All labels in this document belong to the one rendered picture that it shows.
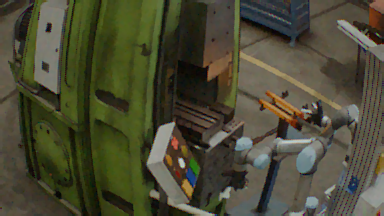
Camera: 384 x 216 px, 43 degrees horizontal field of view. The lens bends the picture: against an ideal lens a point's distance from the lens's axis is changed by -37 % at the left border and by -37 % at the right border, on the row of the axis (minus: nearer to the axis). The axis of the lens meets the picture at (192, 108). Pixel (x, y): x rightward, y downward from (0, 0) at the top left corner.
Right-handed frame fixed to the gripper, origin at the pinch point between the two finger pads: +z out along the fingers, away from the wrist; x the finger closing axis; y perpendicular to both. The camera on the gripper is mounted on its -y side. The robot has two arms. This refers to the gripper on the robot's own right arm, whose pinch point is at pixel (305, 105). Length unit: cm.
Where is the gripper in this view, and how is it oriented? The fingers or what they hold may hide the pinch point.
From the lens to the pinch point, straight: 413.4
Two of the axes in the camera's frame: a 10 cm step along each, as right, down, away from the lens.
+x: 7.1, -3.1, 6.3
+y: -0.7, 8.6, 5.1
